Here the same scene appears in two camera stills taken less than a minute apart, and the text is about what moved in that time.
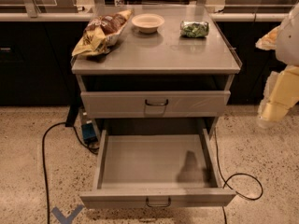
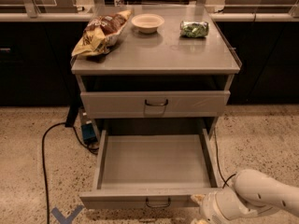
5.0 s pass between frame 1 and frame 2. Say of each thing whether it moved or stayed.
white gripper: moved
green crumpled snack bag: stayed
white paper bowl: stayed
